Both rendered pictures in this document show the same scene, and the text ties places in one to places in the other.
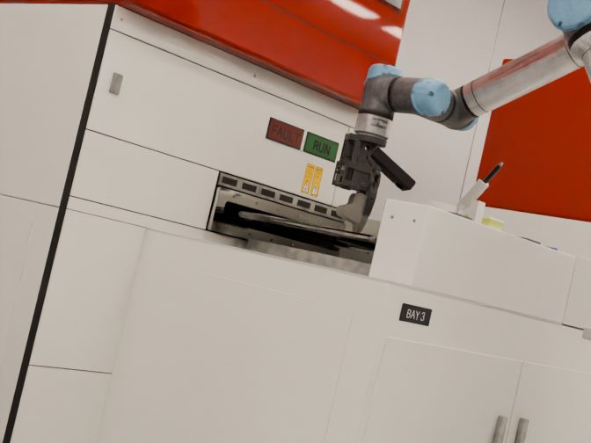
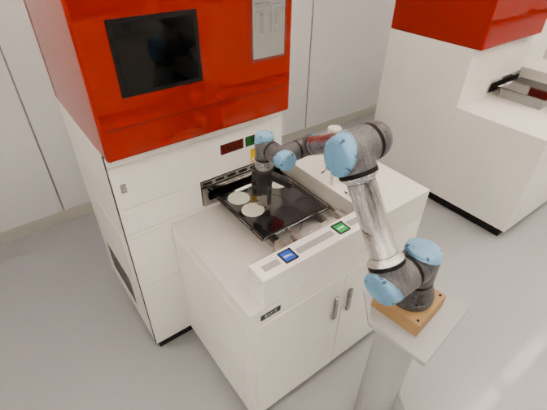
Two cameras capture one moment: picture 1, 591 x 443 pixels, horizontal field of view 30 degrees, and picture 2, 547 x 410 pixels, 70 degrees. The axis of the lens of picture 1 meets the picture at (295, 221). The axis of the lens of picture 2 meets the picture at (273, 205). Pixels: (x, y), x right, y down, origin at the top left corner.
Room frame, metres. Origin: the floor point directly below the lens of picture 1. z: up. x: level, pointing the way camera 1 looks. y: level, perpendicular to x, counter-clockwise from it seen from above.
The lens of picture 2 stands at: (0.98, -0.41, 1.95)
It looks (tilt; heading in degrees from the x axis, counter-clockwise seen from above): 37 degrees down; 11
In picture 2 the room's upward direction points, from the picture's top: 1 degrees clockwise
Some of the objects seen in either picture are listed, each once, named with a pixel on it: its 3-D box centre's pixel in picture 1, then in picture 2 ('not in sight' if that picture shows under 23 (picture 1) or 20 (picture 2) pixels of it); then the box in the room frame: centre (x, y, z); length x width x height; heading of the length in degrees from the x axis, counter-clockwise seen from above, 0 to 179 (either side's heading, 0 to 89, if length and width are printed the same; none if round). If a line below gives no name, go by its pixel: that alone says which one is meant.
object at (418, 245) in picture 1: (481, 265); (314, 255); (2.08, -0.36, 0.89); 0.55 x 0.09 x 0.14; 138
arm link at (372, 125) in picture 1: (373, 128); (264, 163); (2.30, -0.12, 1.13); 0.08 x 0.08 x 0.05
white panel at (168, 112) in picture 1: (235, 155); (207, 169); (2.37, 0.16, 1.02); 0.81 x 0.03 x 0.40; 138
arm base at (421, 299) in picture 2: not in sight; (413, 285); (1.96, -0.71, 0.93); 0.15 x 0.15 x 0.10
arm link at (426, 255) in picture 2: not in sight; (419, 261); (1.95, -0.70, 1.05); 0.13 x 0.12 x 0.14; 138
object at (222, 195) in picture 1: (280, 226); (243, 181); (2.50, 0.03, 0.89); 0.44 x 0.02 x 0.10; 138
